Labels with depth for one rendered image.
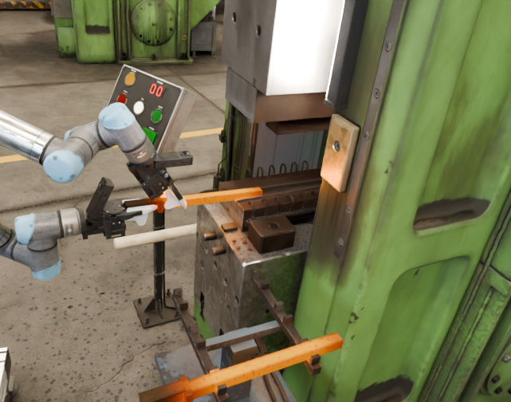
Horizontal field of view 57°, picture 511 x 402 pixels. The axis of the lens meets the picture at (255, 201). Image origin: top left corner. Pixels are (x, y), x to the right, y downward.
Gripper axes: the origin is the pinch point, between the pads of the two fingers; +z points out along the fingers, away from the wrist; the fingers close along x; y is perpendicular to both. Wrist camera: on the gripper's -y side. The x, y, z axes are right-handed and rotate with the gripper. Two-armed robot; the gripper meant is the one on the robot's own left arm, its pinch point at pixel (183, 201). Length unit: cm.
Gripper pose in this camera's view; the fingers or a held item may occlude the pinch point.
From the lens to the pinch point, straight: 140.7
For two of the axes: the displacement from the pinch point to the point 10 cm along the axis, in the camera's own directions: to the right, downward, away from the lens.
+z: 3.6, 6.7, 6.6
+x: 4.3, 5.0, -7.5
